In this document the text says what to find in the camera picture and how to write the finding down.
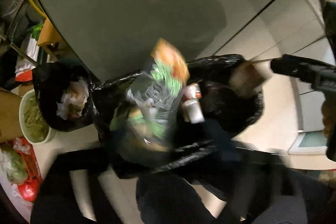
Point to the red plastic bag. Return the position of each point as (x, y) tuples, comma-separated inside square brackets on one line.
[(30, 188)]

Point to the small black garbage bag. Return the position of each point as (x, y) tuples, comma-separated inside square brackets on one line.
[(62, 94)]

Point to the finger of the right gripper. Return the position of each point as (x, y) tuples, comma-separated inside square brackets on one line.
[(320, 75)]

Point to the green bowl with scraps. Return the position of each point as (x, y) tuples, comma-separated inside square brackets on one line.
[(34, 128)]

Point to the black trash bag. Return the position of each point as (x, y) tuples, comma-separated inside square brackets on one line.
[(230, 103)]

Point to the green snack bag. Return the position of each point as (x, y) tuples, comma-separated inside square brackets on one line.
[(154, 98)]

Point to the red white can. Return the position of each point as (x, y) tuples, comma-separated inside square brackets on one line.
[(191, 107)]

